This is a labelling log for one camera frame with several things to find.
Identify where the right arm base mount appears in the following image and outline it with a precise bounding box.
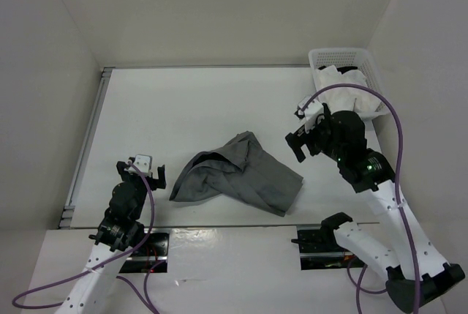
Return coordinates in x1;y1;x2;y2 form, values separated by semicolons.
291;225;363;271

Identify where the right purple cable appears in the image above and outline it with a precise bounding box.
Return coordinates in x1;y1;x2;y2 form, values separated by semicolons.
296;83;420;314

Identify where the grey pleated skirt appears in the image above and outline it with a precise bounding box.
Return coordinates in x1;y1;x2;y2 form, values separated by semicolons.
170;131;303;217

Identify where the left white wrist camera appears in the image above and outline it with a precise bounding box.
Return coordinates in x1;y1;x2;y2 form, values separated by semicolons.
127;154;152;176

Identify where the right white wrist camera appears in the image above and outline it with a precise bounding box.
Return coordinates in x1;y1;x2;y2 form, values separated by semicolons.
294;95;324;132

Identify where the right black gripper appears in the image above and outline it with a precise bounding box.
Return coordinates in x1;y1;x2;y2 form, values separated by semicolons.
284;109;344;161

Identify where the white crumpled cloth in basket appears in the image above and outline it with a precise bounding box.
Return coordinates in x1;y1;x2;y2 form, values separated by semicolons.
316;65;381;113

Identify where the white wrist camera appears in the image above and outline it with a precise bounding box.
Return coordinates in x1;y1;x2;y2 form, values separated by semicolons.
127;154;152;176
294;95;324;132

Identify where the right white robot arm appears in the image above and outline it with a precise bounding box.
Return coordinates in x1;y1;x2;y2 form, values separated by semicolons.
285;106;465;313

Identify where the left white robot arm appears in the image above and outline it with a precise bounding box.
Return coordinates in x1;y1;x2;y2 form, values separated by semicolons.
56;154;166;313

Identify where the black garment in basket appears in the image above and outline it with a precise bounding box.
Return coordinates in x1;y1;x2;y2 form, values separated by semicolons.
318;65;358;74

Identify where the white plastic mesh basket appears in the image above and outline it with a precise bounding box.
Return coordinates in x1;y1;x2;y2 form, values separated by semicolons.
309;48;388;120

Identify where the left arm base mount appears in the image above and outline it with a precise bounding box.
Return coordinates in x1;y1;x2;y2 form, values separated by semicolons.
119;232;170;274

